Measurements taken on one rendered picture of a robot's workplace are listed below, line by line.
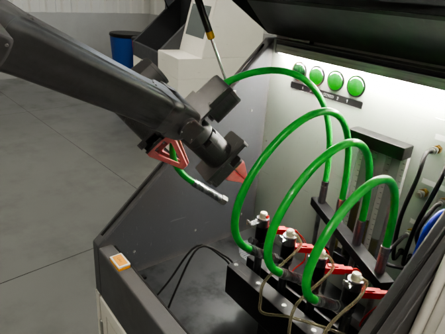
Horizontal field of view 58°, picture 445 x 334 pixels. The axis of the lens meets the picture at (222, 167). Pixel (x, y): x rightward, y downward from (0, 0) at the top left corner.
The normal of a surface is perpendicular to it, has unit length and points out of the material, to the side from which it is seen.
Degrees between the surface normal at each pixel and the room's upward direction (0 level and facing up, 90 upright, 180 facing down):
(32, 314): 0
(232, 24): 90
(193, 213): 90
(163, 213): 90
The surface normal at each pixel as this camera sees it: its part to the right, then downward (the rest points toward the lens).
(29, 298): 0.07, -0.91
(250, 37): 0.48, 0.39
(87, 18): 0.67, 0.34
